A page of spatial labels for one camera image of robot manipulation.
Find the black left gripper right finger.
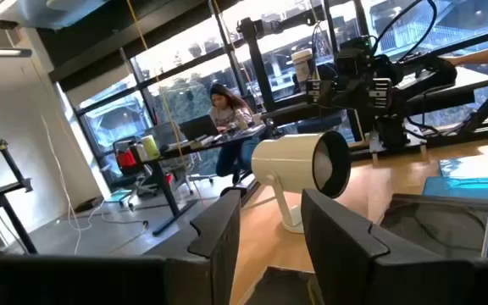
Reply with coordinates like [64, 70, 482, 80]
[300, 188, 476, 305]

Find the white floor cable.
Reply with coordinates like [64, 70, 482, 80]
[39, 114, 150, 256]

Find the black office desk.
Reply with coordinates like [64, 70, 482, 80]
[143, 123, 271, 237]

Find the black aluminium table frame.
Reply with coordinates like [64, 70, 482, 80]
[347, 120, 488, 163]

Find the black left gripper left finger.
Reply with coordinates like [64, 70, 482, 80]
[163, 188, 243, 305]

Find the black metal stand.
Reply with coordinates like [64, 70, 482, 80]
[0, 138, 39, 255]

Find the person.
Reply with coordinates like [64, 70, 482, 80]
[208, 82, 263, 186]

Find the yellow extension cord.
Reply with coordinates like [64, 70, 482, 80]
[125, 0, 186, 158]

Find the black laptop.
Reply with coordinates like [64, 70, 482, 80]
[178, 114, 220, 142]

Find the red bag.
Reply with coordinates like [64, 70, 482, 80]
[115, 147, 138, 171]

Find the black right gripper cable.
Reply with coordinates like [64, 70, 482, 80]
[370, 0, 439, 58]

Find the yellow-green cup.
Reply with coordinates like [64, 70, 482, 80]
[141, 134, 161, 160]

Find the white paper coffee cup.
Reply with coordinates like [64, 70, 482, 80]
[291, 47, 315, 84]

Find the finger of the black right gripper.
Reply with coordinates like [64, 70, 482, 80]
[305, 79, 322, 103]
[370, 77, 393, 110]

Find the black upright post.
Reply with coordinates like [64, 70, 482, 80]
[236, 16, 277, 114]

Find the grey office chair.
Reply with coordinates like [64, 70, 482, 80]
[111, 135, 194, 211]

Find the person's forearm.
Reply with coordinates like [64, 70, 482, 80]
[444, 40, 488, 67]

